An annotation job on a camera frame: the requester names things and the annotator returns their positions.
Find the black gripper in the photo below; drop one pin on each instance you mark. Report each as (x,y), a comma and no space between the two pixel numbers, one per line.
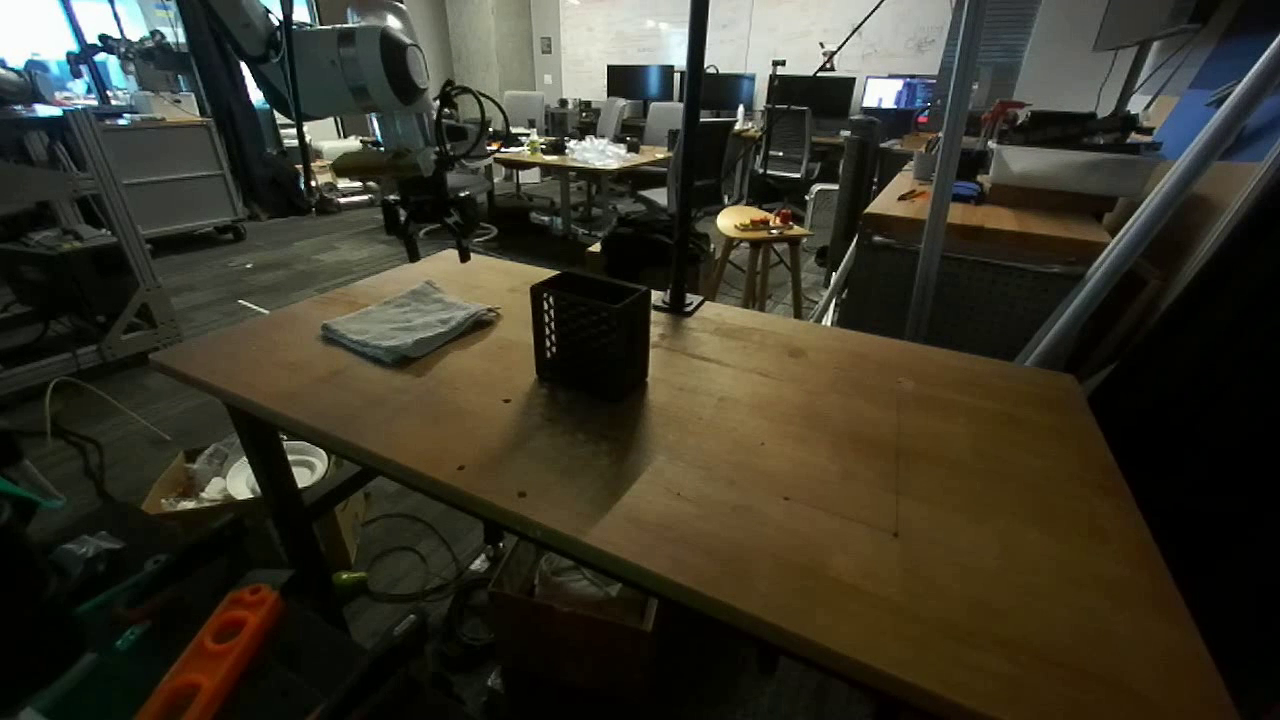
(430,202)

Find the grey cloth towel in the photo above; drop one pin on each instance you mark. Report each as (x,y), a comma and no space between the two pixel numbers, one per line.
(405,320)

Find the black perforated plastic box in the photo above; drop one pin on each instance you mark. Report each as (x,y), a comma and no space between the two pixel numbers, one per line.
(591,336)

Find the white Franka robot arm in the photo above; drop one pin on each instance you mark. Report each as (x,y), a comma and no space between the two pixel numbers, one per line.
(353,67)

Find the open cardboard box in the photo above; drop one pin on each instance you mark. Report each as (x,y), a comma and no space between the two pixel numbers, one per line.
(167,484)

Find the cardboard box with paper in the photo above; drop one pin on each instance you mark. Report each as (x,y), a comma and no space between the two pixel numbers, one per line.
(586,626)

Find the small black monitor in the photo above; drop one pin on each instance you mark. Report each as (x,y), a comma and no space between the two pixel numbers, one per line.
(642,80)

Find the white round plate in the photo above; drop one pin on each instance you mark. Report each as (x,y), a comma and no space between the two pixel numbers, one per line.
(286,467)

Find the grey drawer cabinet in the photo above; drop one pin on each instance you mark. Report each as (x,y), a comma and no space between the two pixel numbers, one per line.
(173,182)

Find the black vertical metal pole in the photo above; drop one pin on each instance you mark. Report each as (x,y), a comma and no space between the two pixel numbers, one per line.
(690,134)

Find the grey metal shelf rack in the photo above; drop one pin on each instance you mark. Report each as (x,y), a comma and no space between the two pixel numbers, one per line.
(132,261)

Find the red hand tool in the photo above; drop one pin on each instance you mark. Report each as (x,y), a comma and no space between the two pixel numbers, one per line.
(754,222)

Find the black metal table leg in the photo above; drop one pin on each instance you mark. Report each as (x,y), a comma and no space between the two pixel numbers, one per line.
(301,563)

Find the round wooden stool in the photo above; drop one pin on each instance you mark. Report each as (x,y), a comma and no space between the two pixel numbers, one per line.
(786,229)

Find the grey office chair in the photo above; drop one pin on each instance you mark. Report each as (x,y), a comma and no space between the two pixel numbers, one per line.
(786,143)

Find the wide black monitor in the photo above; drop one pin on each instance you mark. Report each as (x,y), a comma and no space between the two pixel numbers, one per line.
(810,96)

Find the orange plastic case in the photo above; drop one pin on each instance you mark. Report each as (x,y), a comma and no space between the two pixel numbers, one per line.
(203,666)

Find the monitor with blue screen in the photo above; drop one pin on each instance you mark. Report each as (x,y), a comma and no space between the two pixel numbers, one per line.
(902,94)

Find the straight aluminium strut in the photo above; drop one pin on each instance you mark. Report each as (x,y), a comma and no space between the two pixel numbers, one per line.
(944,160)

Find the wooden workbench with drawers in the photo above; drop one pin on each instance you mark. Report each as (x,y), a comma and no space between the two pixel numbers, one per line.
(987,226)

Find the leaning aluminium strut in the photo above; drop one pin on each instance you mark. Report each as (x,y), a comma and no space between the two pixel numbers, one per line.
(1145,222)

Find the tan wrist camera block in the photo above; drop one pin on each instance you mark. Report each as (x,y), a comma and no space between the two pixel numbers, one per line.
(382,166)

